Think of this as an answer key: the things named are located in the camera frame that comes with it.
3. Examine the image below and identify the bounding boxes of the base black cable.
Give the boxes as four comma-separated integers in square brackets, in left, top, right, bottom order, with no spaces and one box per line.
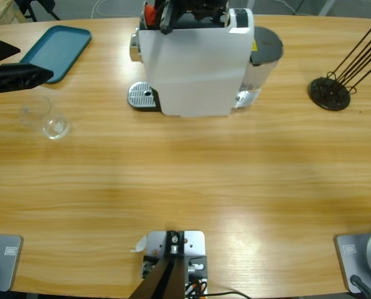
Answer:
[349,274,371,299]

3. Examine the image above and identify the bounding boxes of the black clamp with orange wires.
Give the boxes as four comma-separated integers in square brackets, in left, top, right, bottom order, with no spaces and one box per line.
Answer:
[141,255,209,296]

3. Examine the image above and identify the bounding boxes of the red coffee capsule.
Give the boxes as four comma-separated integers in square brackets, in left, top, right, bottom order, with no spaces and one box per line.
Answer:
[144,5,158,26]

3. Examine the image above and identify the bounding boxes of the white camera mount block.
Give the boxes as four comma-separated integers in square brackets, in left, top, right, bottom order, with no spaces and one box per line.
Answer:
[146,230,205,259]

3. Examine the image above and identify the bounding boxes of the white paper tag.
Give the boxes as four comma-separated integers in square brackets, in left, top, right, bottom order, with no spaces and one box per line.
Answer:
[129,235,149,254]

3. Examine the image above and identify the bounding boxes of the teal plastic tray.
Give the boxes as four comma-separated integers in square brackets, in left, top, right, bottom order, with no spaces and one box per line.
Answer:
[19,25,93,85]

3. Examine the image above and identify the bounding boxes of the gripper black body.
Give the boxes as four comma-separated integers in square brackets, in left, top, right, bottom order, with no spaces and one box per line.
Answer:
[179,0,227,17]

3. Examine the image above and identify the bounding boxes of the black chair legs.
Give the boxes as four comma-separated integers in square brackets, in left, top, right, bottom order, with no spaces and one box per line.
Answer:
[19,0,61,22]

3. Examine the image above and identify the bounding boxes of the white cable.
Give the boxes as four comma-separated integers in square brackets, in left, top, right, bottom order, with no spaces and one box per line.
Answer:
[90,0,133,18]

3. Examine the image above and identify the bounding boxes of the black capsule holder with rods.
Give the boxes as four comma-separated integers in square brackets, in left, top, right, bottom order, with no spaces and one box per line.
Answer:
[308,21,371,112]

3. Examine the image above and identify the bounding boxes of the black cable under mount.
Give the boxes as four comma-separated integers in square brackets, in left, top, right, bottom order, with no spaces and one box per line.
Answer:
[204,290,251,299]

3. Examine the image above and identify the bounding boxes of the black camera post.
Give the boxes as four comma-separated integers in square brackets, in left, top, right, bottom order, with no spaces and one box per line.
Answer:
[130,230,186,299]

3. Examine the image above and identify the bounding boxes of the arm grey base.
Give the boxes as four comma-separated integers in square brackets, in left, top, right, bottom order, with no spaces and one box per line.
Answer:
[0,234,24,293]
[334,229,371,294]

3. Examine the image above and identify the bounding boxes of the grey metal leg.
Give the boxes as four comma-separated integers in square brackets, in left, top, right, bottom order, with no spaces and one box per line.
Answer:
[319,0,336,16]

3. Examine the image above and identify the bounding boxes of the white capsule coffee machine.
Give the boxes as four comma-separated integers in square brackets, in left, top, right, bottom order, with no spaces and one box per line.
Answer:
[129,0,255,118]

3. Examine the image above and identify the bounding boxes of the clear glass cup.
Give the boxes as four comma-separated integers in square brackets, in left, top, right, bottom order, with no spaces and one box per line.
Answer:
[18,96,72,140]

